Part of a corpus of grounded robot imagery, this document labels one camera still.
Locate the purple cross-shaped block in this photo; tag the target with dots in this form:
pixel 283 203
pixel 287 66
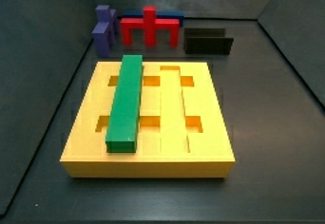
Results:
pixel 104 31

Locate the green long block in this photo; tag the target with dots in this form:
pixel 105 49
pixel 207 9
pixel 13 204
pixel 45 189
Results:
pixel 122 132

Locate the yellow slotted board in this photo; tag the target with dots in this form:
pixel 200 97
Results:
pixel 182 136

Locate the red cross-shaped block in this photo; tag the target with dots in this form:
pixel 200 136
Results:
pixel 150 24

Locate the black angle bracket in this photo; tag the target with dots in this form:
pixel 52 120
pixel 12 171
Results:
pixel 207 41

